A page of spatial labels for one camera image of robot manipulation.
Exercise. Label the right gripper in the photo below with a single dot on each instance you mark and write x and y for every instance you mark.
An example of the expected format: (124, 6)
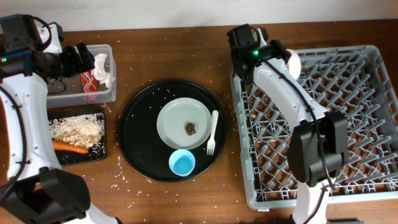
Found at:
(277, 43)

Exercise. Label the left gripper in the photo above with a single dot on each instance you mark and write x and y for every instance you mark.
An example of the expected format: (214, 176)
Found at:
(78, 66)

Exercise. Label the red snack wrapper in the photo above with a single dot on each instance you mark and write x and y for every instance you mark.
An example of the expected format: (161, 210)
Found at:
(89, 82)

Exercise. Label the white napkin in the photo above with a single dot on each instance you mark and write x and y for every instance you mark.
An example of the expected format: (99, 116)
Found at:
(99, 72)

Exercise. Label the rice and nuts food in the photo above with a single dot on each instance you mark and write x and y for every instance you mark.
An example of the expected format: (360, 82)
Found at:
(84, 130)

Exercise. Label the orange carrot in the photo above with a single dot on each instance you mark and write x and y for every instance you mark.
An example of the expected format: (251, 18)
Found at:
(64, 146)

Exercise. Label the brown food scrap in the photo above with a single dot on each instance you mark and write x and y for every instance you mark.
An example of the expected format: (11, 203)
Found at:
(190, 129)

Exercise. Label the grey round plate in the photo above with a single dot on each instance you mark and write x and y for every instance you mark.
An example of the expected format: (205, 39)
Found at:
(175, 115)

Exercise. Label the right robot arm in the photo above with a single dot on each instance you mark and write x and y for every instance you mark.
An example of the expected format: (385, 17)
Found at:
(318, 148)

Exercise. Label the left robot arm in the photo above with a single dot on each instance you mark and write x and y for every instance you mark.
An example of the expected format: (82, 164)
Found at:
(38, 189)

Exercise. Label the clear plastic waste bin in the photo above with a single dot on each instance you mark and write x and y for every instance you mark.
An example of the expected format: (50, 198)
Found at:
(74, 94)

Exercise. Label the grey dishwasher rack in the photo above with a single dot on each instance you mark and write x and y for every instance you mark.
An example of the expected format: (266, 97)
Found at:
(352, 80)

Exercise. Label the black rectangular tray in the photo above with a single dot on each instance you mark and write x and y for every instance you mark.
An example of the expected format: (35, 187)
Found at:
(98, 151)

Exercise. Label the black round tray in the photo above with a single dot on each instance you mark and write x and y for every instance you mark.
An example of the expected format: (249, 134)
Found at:
(140, 142)

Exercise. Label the white plastic fork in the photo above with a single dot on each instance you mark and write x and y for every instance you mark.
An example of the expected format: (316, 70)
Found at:
(210, 147)

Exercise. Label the light blue cup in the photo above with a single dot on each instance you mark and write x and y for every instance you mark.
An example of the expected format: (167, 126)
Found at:
(182, 162)

